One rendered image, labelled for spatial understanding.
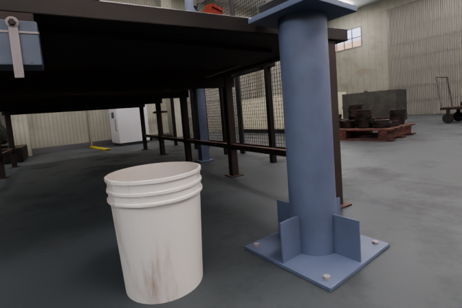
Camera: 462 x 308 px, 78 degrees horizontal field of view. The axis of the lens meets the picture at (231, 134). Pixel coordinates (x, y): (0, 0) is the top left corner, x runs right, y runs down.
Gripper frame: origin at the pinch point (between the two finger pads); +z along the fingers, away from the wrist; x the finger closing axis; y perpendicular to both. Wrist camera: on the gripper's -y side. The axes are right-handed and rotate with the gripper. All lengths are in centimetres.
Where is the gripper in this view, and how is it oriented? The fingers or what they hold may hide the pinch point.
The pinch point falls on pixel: (195, 5)
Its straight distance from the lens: 149.6
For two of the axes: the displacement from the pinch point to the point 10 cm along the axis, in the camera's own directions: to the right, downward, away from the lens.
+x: -2.0, -0.7, 9.8
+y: 9.8, -0.9, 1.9
